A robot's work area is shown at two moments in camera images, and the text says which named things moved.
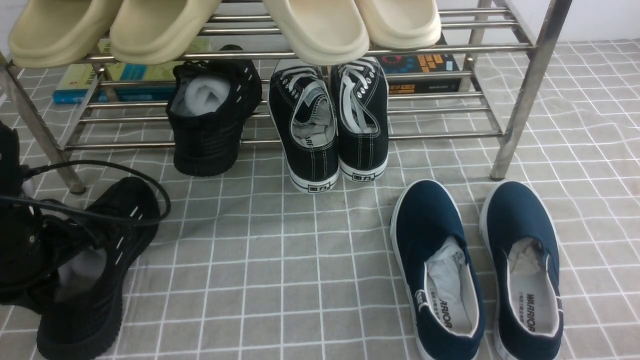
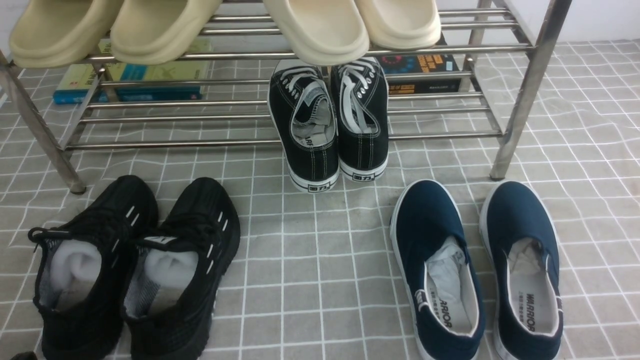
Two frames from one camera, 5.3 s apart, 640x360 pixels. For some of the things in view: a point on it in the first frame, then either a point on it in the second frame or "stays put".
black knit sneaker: (208, 101) -> (175, 276)
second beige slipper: (157, 32) stays put
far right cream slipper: (399, 24) stays put
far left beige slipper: (51, 33) stays put
